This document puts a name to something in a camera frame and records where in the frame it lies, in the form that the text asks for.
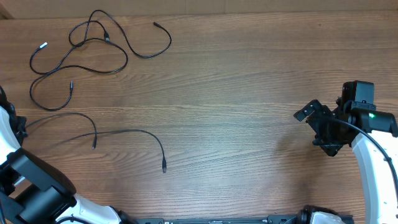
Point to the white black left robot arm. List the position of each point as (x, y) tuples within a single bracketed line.
[(33, 191)]

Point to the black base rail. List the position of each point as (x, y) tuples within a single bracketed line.
[(270, 219)]

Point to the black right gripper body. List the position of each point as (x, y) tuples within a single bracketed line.
[(328, 134)]

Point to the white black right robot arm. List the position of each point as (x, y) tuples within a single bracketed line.
[(371, 134)]

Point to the brown cardboard back board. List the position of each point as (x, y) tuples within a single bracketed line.
[(48, 9)]

